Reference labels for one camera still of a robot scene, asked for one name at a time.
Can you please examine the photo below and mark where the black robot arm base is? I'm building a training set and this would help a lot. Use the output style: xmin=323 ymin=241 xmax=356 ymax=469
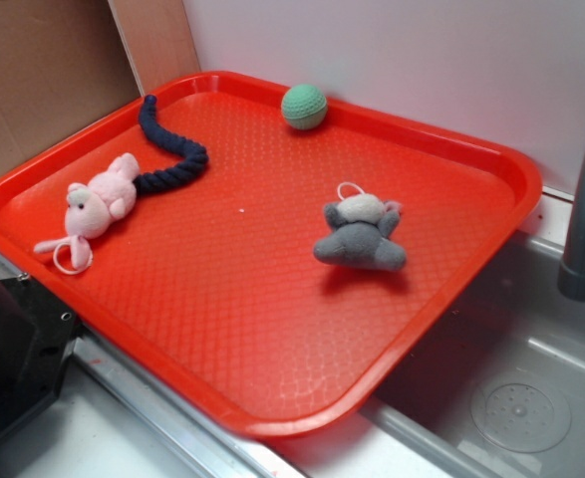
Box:
xmin=0 ymin=278 xmax=80 ymax=441

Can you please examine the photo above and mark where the pink plush bunny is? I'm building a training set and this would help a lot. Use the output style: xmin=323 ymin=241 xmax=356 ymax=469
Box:
xmin=34 ymin=152 xmax=141 ymax=275

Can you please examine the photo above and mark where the red plastic tray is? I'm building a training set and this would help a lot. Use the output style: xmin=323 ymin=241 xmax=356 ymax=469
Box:
xmin=0 ymin=72 xmax=542 ymax=438

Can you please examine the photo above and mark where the grey plush toy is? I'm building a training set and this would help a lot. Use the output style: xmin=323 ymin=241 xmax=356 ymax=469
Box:
xmin=313 ymin=182 xmax=407 ymax=272

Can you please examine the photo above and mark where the green dimpled ball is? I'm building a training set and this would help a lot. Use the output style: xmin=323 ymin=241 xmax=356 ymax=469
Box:
xmin=281 ymin=84 xmax=328 ymax=130

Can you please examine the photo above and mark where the grey toy sink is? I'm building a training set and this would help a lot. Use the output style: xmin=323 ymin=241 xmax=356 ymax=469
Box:
xmin=0 ymin=189 xmax=585 ymax=477

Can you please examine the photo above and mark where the brown cardboard panel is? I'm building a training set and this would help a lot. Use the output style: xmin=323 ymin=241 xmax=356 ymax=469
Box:
xmin=0 ymin=1 xmax=199 ymax=176

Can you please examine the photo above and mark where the navy blue rope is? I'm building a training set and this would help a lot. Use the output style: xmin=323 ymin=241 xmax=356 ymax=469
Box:
xmin=133 ymin=94 xmax=210 ymax=196

